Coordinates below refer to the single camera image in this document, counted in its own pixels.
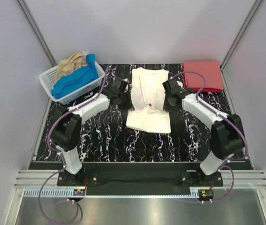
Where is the beige t-shirt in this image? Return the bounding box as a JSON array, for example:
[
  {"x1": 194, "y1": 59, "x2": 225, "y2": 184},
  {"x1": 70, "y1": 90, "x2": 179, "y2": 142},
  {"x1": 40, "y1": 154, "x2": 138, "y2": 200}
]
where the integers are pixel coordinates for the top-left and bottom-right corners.
[{"x1": 55, "y1": 52, "x2": 88, "y2": 82}]

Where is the folded pink t-shirt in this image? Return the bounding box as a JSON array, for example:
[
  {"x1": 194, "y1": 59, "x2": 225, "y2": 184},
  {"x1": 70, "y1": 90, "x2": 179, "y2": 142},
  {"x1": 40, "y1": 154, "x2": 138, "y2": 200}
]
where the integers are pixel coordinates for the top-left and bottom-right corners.
[{"x1": 183, "y1": 60, "x2": 222, "y2": 90}]

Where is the aluminium frame rail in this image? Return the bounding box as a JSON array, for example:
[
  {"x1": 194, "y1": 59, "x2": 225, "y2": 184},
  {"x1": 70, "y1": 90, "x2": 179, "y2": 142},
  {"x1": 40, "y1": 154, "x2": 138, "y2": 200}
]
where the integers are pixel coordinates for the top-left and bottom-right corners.
[{"x1": 14, "y1": 170, "x2": 64, "y2": 188}]

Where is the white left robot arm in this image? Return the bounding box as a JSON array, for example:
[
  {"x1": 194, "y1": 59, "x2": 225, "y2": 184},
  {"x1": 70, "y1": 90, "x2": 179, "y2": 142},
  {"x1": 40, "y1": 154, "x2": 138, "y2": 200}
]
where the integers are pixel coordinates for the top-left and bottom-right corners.
[{"x1": 48, "y1": 78, "x2": 134, "y2": 186}]

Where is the white plastic basket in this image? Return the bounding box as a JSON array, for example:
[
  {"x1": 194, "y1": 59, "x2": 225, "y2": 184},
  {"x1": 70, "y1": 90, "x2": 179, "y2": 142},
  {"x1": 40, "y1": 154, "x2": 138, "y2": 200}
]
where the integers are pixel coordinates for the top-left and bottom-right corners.
[{"x1": 38, "y1": 61, "x2": 105, "y2": 105}]

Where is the white Coca-Cola t-shirt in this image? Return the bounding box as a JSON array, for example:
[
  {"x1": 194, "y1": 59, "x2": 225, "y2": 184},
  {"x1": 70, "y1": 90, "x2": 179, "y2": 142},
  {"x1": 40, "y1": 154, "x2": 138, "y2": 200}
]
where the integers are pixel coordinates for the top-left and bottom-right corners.
[{"x1": 126, "y1": 67, "x2": 171, "y2": 134}]

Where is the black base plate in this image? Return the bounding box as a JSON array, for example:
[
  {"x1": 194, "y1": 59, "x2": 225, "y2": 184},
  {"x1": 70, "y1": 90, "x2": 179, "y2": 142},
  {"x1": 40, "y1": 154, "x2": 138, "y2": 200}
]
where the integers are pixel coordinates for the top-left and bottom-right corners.
[{"x1": 57, "y1": 162, "x2": 223, "y2": 194}]

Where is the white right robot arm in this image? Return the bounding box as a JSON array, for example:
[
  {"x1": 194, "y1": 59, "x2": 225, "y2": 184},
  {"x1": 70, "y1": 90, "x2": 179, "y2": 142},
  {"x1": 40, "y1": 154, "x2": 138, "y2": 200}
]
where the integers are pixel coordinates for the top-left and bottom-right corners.
[{"x1": 163, "y1": 79, "x2": 248, "y2": 186}]

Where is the blue t-shirt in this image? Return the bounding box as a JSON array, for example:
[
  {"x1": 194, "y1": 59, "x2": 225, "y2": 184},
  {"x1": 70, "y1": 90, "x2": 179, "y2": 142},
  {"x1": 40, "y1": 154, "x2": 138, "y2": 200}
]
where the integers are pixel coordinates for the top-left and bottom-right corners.
[{"x1": 52, "y1": 54, "x2": 98, "y2": 97}]

